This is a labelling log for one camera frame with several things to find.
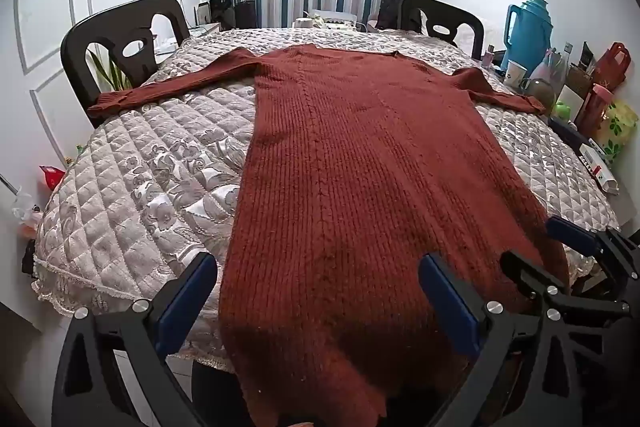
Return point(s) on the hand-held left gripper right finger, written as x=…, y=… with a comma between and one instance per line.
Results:
x=450, y=307

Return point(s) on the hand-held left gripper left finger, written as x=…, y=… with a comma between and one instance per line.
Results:
x=186, y=297

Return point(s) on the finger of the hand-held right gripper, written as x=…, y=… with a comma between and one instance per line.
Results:
x=575, y=234
x=530, y=274

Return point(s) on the rust red knitted sweater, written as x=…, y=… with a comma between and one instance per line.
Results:
x=375, y=182

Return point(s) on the long white carton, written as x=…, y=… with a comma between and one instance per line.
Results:
x=599, y=168

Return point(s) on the dark blue case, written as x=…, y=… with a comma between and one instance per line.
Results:
x=570, y=132

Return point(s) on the yellow green floral bag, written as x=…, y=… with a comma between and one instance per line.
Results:
x=620, y=132

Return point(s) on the beige quilted blanket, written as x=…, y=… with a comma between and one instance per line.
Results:
x=150, y=187

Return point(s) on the small green toy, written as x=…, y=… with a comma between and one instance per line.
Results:
x=562, y=111

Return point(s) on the red tumbler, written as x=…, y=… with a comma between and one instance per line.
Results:
x=595, y=109

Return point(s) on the glass teapot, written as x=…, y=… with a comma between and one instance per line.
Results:
x=539, y=91

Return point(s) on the brown woven basket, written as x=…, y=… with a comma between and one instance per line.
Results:
x=580, y=81

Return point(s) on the lavender bottle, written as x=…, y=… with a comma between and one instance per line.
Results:
x=545, y=66

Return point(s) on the red tote bag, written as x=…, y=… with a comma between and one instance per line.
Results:
x=612, y=67

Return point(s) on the red packet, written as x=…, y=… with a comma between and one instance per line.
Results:
x=51, y=175

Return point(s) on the blue thermos jug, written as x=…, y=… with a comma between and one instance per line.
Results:
x=530, y=32

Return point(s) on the green leafy plant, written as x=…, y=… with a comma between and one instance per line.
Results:
x=112, y=74

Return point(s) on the black plastic chair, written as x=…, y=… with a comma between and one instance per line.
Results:
x=450, y=14
x=110, y=32

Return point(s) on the white cabinet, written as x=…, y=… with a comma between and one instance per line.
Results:
x=206, y=30

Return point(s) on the dark suitcase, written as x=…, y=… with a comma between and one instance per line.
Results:
x=246, y=14

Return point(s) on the black bag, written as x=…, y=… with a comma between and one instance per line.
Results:
x=389, y=13

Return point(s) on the black backpack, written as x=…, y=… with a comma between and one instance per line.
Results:
x=220, y=2

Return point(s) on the pale pink container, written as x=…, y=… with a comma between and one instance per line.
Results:
x=303, y=23

